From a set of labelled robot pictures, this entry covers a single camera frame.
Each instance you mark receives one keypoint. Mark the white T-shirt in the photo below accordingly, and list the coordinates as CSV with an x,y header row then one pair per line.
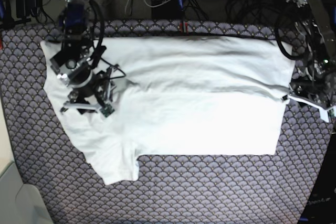
x,y
181,96

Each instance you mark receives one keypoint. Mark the patterned grey fan tablecloth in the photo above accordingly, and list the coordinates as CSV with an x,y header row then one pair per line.
x,y
170,189

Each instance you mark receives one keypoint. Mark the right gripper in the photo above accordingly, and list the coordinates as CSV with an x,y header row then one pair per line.
x,y
96,96

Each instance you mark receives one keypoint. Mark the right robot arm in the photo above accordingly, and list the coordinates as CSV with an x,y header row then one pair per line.
x,y
82,26

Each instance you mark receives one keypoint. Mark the black OpenArm base panel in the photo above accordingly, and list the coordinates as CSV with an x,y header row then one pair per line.
x,y
320,207

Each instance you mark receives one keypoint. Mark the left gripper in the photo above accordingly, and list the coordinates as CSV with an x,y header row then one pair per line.
x,y
312,93

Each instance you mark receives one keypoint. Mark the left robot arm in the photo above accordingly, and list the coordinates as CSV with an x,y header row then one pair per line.
x,y
312,20

